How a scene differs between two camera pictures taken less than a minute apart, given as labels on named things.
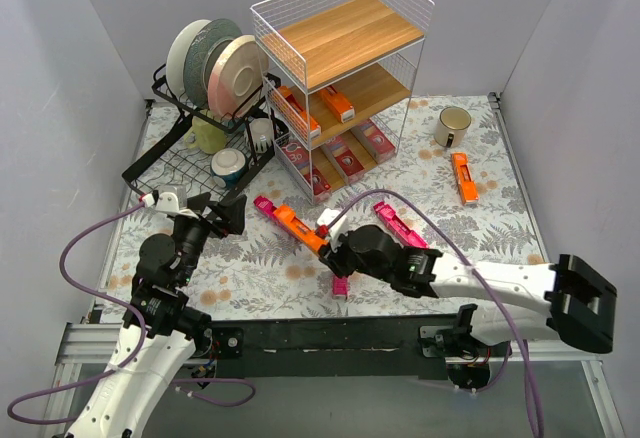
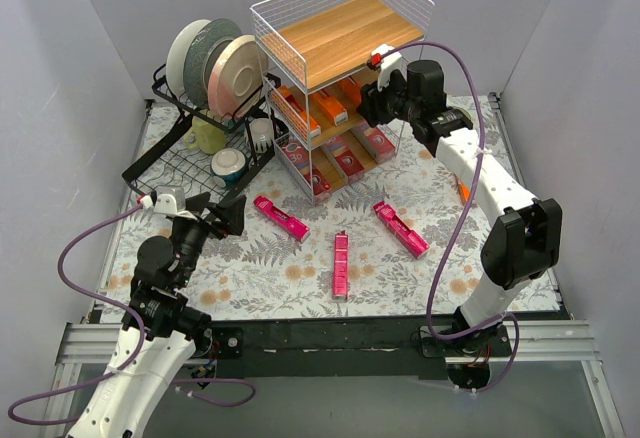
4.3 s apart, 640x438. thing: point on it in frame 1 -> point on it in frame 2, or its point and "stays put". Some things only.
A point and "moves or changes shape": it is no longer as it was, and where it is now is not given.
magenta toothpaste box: x=406 y=236 stays put
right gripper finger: x=344 y=241 -> x=371 y=104
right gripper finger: x=342 y=263 -> x=380 y=108
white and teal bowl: x=227 y=166 stays put
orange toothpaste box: x=337 y=102 moves or changes shape
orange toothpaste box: x=285 y=215 -> x=350 y=92
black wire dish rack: x=200 y=153 stays put
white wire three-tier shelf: x=339 y=61 stays put
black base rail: x=377 y=346 stays put
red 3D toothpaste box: x=377 y=140 stays put
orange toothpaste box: x=298 y=112 stays put
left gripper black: x=212 y=220 stays put
